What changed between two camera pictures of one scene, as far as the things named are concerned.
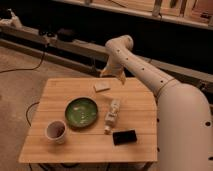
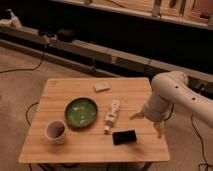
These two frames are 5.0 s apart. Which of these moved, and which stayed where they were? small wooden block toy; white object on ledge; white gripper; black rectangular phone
Moved: white gripper
Stayed: black rectangular phone; small wooden block toy; white object on ledge
